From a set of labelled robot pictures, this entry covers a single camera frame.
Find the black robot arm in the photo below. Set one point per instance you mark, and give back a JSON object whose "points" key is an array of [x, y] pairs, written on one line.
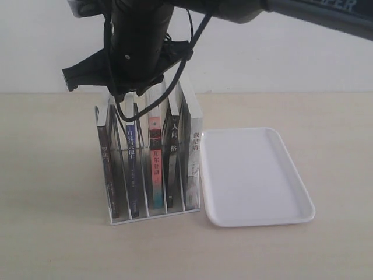
{"points": [[351, 17]]}

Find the clear acrylic book rack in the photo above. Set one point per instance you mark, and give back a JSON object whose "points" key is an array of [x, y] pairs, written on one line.
{"points": [[146, 211]]}

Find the black spine book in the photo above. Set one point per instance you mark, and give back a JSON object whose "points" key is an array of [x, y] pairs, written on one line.
{"points": [[171, 116]]}

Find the white spine thick book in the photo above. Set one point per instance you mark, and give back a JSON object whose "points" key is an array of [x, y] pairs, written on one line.
{"points": [[191, 118]]}

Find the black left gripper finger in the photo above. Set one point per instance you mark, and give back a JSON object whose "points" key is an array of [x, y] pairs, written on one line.
{"points": [[147, 85]]}

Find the dark brown spine book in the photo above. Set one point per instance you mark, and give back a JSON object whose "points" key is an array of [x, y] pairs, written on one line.
{"points": [[105, 136]]}

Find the white plastic tray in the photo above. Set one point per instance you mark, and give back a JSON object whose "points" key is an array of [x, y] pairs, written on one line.
{"points": [[249, 179]]}

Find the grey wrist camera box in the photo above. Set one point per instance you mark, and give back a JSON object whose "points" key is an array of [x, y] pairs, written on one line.
{"points": [[89, 8]]}

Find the blue moon cover book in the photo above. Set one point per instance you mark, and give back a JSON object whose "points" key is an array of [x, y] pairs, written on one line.
{"points": [[130, 129]]}

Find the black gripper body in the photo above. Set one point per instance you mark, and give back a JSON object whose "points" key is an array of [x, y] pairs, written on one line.
{"points": [[137, 30]]}

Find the pink teal spine book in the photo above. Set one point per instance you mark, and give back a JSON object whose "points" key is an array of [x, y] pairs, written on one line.
{"points": [[155, 146]]}

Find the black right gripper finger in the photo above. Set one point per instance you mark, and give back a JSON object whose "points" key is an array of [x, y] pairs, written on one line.
{"points": [[92, 71]]}

